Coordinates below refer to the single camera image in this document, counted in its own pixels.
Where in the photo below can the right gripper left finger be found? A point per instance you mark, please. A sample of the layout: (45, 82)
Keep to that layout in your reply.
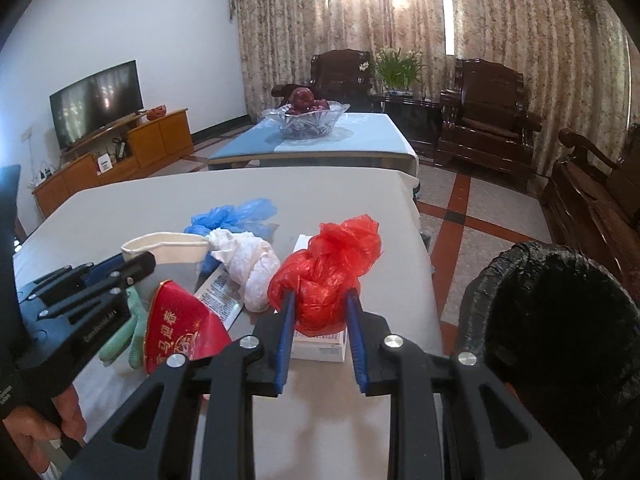
(195, 417)

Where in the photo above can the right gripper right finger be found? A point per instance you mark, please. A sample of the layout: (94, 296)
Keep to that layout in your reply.
(450, 418)

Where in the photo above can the red paper bowl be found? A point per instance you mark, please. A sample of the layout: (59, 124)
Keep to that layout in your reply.
(178, 322)

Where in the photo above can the grey white paper cup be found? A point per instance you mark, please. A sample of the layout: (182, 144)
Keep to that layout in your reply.
(178, 257)

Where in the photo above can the white cream tube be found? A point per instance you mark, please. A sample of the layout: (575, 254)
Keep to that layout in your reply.
(222, 296)

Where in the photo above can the white blue medicine box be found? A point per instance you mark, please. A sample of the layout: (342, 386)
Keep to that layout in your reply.
(327, 348)

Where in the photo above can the white plastic bag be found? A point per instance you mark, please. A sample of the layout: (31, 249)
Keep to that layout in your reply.
(250, 261)

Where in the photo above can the blue plastic bag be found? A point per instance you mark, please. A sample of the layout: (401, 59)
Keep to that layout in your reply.
(248, 217)

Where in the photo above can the red plastic bag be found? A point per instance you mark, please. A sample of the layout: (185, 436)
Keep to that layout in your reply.
(320, 274)

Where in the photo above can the black lined trash bin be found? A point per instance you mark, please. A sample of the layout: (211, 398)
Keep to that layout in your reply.
(564, 334)

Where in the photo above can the person's left hand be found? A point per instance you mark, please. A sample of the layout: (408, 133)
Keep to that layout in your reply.
(28, 428)

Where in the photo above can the green rubber glove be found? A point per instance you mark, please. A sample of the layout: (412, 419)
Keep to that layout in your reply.
(129, 337)

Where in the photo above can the white router box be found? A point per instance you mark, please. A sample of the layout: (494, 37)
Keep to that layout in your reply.
(105, 163)

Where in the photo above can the grey table cover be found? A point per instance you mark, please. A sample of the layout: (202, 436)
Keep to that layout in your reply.
(321, 427)

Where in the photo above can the orange wooden tv cabinet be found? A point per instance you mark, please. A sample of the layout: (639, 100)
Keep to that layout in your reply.
(137, 147)

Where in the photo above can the flat screen television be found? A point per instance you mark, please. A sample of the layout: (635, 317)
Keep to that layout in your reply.
(92, 103)

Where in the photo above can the red teapot ornament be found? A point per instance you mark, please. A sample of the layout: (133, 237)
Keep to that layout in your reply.
(156, 112)

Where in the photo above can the dark wooden sofa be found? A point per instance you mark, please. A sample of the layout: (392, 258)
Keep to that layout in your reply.
(592, 204)

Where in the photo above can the right dark wooden armchair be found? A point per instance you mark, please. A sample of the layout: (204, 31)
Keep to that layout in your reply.
(486, 122)

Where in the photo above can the dark wooden armchair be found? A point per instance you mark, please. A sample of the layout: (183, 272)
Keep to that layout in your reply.
(343, 76)
(486, 122)

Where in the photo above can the red apples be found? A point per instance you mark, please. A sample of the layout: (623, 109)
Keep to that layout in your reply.
(302, 101)

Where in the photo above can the glass fruit bowl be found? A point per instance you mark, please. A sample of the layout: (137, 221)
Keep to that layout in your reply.
(308, 125)

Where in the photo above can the dark side table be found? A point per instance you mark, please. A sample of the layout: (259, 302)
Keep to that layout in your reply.
(420, 121)

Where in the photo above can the blue coffee table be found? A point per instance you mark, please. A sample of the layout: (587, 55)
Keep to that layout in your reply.
(357, 140)

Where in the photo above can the left dark wooden armchair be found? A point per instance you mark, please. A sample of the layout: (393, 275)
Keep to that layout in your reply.
(343, 76)

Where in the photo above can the potted green plant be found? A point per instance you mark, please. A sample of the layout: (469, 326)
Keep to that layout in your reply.
(399, 71)

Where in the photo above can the floral beige curtains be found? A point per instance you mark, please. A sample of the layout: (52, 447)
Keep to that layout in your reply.
(580, 67)

